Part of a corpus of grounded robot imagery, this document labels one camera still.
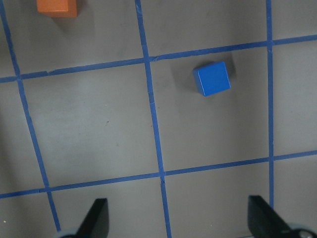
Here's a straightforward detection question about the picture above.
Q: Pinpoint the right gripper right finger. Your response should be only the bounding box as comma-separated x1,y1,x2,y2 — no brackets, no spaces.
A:
247,195,297,238

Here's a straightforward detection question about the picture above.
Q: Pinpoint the orange block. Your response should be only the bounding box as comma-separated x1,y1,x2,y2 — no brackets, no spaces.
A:
36,0,78,18

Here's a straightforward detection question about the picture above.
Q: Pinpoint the blue block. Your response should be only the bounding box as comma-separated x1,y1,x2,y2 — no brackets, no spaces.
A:
193,61,231,97

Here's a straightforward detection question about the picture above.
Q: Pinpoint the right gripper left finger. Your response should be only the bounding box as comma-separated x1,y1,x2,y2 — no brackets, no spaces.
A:
75,198,109,238

